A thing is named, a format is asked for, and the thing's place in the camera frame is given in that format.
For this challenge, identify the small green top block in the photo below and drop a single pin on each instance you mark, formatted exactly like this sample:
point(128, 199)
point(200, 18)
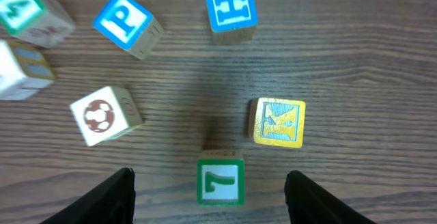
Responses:
point(41, 22)

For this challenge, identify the white block blue side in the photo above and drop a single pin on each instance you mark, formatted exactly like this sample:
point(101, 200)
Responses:
point(24, 71)

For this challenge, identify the blue top block right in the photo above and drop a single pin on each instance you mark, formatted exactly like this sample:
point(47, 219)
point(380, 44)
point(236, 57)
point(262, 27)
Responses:
point(232, 21)

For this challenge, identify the white block animal picture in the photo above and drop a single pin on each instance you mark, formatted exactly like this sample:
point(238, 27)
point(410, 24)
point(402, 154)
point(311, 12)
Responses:
point(106, 114)

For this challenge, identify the blue P block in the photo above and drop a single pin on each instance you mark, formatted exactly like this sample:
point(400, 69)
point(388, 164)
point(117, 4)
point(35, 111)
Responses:
point(130, 26)

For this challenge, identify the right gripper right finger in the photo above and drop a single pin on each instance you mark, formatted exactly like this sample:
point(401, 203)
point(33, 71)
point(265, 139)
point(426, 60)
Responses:
point(309, 203)

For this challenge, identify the yellow top block right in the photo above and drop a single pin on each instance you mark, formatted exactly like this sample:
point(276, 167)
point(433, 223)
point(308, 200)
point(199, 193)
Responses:
point(277, 122)

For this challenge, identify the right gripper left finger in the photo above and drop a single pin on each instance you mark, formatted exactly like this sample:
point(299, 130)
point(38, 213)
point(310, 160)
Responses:
point(112, 201)

